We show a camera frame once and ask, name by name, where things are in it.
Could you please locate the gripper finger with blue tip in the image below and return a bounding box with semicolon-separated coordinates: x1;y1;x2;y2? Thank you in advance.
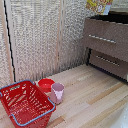
103;4;113;16

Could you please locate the yellow red cereal snack bar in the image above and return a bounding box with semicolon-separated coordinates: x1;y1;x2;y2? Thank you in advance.
85;0;114;15

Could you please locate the dark brown drawer cabinet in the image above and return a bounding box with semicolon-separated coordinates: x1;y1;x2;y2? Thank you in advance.
81;11;128;83

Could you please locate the beige woven screen panel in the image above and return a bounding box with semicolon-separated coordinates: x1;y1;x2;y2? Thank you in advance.
0;0;98;88

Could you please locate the pink plastic cup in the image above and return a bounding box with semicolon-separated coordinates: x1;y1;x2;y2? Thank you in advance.
50;82;66;105

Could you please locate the red plastic bowl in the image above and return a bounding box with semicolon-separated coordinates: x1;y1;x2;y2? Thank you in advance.
37;78;56;94

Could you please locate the red shopping basket blue rim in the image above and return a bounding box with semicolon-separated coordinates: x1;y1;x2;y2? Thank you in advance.
0;79;57;128

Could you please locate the silver drawer handle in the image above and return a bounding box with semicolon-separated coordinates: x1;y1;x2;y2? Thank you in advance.
95;54;120;67
88;33;118;45

